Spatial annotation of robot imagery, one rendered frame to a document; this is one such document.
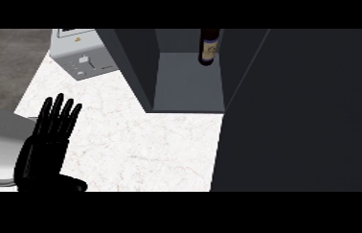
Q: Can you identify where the dark grey open cabinet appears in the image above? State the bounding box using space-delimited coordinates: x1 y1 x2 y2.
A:
94 28 272 114

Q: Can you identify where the dark wine bottle tan label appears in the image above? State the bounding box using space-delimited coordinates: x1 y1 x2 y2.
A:
196 28 221 67

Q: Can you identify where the dark grey cabinet door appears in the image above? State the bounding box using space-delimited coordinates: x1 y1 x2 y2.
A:
210 28 362 193

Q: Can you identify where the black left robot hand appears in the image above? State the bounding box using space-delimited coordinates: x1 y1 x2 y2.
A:
13 93 88 193

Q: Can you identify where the grey metal sink basin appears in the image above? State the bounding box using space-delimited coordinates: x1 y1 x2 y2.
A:
0 110 40 188

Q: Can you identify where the pale grey box appliance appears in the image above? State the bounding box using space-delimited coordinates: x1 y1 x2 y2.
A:
48 28 121 82

